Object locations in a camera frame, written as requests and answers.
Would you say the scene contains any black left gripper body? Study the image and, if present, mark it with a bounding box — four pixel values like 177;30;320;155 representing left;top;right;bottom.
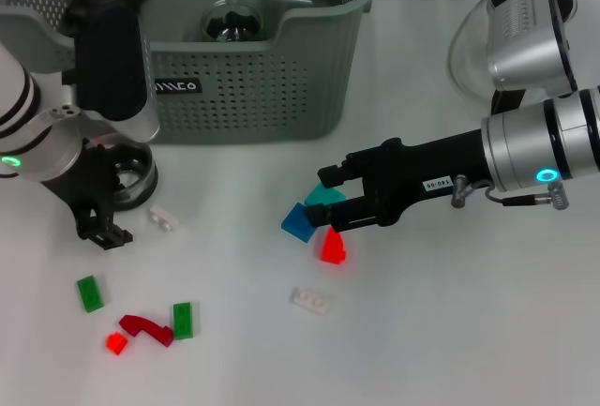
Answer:
40;140;119;220

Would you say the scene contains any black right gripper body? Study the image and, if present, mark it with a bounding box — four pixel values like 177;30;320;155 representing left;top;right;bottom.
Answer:
345;128;489;229

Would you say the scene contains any teal square building block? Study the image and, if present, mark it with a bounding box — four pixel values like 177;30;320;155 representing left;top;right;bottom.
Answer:
303;183;347;208

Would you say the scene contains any glass teacup black sleeve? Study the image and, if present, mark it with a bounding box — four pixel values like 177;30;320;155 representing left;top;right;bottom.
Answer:
200;0;264;44
100;141;158;213

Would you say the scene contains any bright red slope block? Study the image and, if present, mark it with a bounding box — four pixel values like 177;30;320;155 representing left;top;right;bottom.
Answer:
320;226;351;265

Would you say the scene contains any blue square building block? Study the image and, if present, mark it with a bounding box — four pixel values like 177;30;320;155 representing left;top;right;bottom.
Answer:
280;203;318;244

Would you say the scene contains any small white building block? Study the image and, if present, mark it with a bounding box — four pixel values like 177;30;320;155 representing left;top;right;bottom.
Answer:
147;203;182;233

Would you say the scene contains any green building block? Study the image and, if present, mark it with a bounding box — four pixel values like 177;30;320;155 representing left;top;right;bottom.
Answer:
172;301;194;341
76;275;105;314

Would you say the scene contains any white flat plate block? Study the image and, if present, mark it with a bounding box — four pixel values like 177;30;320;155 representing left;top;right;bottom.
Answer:
289;286;334;316

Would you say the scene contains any dark red arch block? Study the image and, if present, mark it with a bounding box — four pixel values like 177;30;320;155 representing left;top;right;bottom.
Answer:
117;314;175;347

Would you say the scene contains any grey perforated storage bin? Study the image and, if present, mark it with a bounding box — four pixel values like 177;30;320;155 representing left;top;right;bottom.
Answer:
0;0;379;144

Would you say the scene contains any bright red small cube block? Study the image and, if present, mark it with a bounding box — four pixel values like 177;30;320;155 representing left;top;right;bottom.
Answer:
105;332;130;355

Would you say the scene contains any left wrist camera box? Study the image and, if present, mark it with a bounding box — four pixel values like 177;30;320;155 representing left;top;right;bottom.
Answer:
63;2;161;143

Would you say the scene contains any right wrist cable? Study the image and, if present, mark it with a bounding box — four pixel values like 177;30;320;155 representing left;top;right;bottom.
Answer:
449;174;568;210

